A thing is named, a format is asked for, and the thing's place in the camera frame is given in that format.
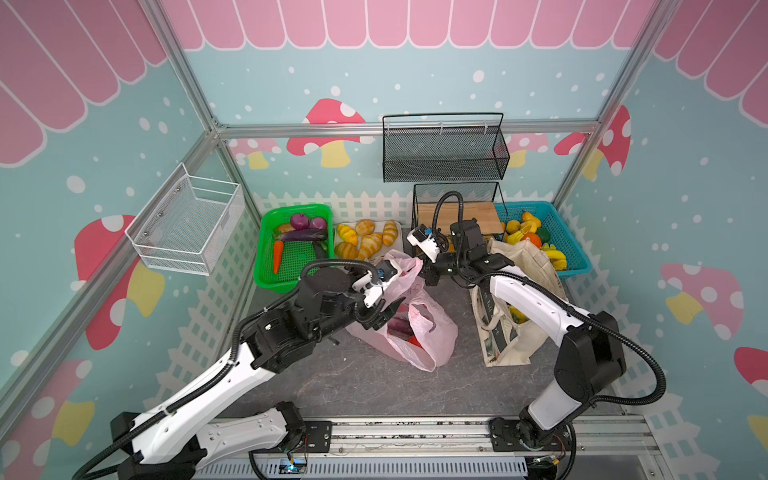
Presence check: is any green plastic basket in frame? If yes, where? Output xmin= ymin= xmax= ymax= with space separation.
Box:
xmin=253 ymin=204 xmax=335 ymax=293

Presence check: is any canvas tote bag leaf print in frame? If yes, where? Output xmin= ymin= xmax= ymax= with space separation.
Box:
xmin=470 ymin=239 xmax=567 ymax=367

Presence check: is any white bread tray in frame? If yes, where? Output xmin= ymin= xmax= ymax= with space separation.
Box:
xmin=333 ymin=219 xmax=404 ymax=263

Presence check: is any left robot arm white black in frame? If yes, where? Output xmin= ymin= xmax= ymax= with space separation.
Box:
xmin=73 ymin=259 xmax=403 ymax=479

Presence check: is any yellow Lays chips bag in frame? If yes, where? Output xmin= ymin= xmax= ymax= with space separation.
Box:
xmin=508 ymin=306 xmax=529 ymax=324

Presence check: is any bread roll front left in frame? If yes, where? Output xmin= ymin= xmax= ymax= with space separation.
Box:
xmin=334 ymin=242 xmax=359 ymax=260

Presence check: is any yellow banana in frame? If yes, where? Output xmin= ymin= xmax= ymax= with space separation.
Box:
xmin=541 ymin=244 xmax=568 ymax=271

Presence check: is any pink plastic grocery bag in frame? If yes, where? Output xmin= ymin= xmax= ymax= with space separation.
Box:
xmin=346 ymin=250 xmax=458 ymax=372

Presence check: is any black wire shelf rack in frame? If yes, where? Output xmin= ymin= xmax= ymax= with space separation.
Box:
xmin=410 ymin=181 xmax=508 ymax=253

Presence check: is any teal plastic basket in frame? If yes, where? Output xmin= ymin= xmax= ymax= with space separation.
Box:
xmin=495 ymin=200 xmax=592 ymax=279

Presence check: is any orange fruit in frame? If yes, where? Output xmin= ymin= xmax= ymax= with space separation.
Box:
xmin=523 ymin=233 xmax=543 ymax=248

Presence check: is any striped bread roll middle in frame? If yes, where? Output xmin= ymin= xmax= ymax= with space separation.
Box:
xmin=357 ymin=232 xmax=383 ymax=260

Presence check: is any striped bread roll left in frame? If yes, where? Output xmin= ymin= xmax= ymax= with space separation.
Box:
xmin=336 ymin=224 xmax=358 ymax=246

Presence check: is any striped bread roll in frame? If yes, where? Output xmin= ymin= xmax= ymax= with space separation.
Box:
xmin=336 ymin=224 xmax=358 ymax=246
xmin=357 ymin=232 xmax=383 ymax=260

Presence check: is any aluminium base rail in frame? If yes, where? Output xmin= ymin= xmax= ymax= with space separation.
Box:
xmin=192 ymin=408 xmax=672 ymax=479

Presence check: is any round bread roll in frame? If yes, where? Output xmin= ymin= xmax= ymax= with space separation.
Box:
xmin=355 ymin=219 xmax=376 ymax=236

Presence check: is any long bread roll right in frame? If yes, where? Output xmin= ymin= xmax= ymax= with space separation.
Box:
xmin=382 ymin=220 xmax=400 ymax=247

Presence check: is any black mesh wall basket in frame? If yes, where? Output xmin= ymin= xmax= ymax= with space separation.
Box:
xmin=381 ymin=112 xmax=511 ymax=183

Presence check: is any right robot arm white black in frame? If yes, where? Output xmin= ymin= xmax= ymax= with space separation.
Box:
xmin=408 ymin=190 xmax=667 ymax=451

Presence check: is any white wire wall basket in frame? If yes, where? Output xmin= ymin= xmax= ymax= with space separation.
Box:
xmin=125 ymin=164 xmax=245 ymax=276

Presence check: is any purple eggplant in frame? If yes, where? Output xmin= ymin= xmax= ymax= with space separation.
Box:
xmin=276 ymin=228 xmax=328 ymax=242

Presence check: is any purple onion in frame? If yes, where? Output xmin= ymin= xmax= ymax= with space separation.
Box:
xmin=290 ymin=213 xmax=311 ymax=230
xmin=309 ymin=217 xmax=328 ymax=231

